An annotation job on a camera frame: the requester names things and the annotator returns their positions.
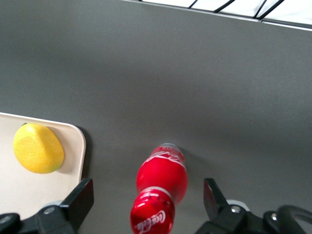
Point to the yellow lemon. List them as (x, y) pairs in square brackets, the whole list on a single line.
[(36, 148)]

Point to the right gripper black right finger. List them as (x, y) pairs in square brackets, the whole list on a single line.
[(219, 209)]

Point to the cream plastic tray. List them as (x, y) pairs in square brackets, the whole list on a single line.
[(9, 190)]

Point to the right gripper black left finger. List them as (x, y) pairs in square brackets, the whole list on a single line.
[(73, 202)]

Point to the dark grey table mat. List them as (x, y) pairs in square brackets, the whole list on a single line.
[(170, 73)]

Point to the red coke bottle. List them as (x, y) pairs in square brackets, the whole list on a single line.
[(162, 175)]

